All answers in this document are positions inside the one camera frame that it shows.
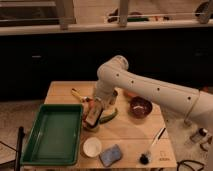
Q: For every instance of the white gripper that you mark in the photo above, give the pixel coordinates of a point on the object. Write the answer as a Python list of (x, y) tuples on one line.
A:
[(98, 103)]

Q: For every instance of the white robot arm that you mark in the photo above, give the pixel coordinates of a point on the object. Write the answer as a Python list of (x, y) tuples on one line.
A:
[(192, 103)]

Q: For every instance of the green plastic tray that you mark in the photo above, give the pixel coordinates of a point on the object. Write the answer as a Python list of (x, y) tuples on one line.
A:
[(55, 136)]

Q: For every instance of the orange fruit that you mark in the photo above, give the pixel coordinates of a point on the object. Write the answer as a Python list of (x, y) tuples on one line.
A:
[(91, 104)]

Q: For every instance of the green cucumber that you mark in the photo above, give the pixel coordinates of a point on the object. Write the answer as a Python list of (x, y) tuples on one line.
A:
[(107, 118)]

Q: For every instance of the metal cup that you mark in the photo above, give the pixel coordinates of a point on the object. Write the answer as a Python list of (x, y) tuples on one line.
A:
[(114, 97)]

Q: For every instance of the yellow banana toy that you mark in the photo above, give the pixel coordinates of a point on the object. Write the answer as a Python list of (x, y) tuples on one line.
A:
[(81, 98)]

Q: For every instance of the orange bowl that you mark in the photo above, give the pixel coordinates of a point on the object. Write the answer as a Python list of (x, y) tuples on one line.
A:
[(129, 94)]

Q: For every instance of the dark red bowl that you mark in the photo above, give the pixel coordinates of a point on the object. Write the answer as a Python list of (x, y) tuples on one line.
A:
[(140, 107)]

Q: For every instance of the small white bowl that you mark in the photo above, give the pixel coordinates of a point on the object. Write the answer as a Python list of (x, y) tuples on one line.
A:
[(92, 147)]

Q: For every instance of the wooden table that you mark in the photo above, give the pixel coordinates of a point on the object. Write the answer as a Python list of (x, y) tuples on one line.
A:
[(132, 135)]

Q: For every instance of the blue sponge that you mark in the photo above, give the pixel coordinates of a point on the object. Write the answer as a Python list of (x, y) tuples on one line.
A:
[(110, 155)]

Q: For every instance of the black dish brush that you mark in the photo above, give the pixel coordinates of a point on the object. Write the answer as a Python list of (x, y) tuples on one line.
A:
[(145, 157)]

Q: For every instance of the black stand left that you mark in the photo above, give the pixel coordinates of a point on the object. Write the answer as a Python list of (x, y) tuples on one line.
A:
[(17, 149)]

